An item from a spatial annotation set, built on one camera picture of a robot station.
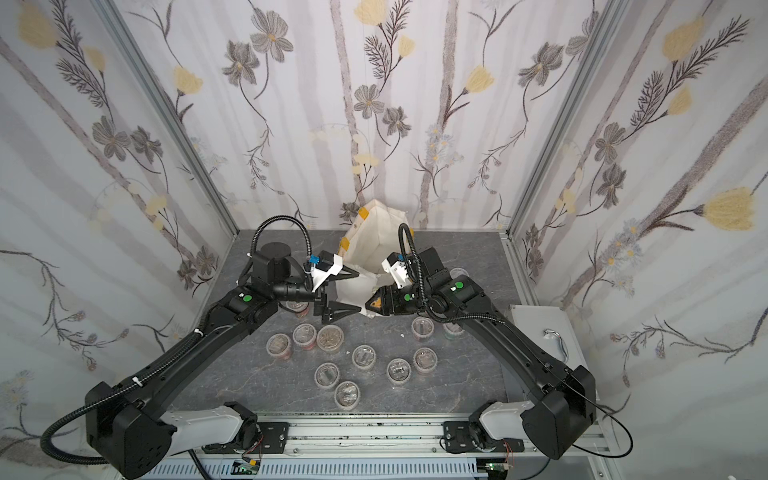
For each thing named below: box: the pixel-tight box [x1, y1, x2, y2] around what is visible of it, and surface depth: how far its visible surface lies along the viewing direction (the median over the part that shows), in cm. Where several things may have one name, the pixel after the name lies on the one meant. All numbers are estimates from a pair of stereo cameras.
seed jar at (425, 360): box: [413, 347, 438, 374], surface depth 83 cm
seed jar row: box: [351, 344, 377, 369], surface depth 84 cm
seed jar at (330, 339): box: [316, 324, 344, 354], surface depth 88 cm
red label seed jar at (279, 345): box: [266, 333, 292, 359], surface depth 86 cm
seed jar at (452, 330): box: [442, 322, 465, 339], surface depth 89 cm
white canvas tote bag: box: [335, 199, 411, 319], surface depth 98 cm
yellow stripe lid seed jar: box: [386, 357, 412, 385], surface depth 82 cm
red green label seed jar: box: [314, 362, 340, 388], surface depth 81 cm
